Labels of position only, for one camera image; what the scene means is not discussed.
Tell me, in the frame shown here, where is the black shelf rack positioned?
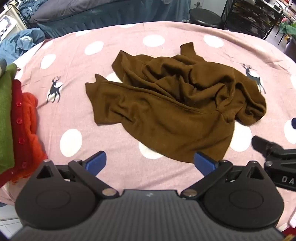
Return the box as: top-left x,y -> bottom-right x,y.
221,0 -> 284,40

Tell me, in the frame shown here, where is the white appliance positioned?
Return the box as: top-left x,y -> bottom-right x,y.
0,10 -> 18,39

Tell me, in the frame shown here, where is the green folded garment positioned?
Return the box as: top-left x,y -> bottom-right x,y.
0,63 -> 18,174

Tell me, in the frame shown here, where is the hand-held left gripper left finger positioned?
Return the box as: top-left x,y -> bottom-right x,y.
35,151 -> 119,198

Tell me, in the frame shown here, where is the blue crumpled cloth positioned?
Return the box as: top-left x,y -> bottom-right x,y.
0,28 -> 45,65
18,0 -> 48,15

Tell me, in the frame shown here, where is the dark grey bed quilt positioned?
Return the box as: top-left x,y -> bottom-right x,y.
26,0 -> 167,24

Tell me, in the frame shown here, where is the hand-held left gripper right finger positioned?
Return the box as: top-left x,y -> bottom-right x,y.
180,152 -> 266,198

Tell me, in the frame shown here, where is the brown shirt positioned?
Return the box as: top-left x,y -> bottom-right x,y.
85,42 -> 267,164

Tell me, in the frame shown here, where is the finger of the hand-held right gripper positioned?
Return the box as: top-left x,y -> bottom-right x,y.
252,136 -> 296,162

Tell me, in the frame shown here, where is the red buttoned cardigan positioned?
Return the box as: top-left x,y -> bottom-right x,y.
0,79 -> 30,188

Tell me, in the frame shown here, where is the green plant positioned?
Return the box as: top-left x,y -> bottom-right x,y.
279,19 -> 296,36

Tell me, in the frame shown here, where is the black round stool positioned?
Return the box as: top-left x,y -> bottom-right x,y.
189,1 -> 223,29

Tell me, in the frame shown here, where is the orange garment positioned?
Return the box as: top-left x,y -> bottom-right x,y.
11,92 -> 48,183

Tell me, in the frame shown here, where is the pink dotted deer blanket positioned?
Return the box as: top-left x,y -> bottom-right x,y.
0,21 -> 296,232

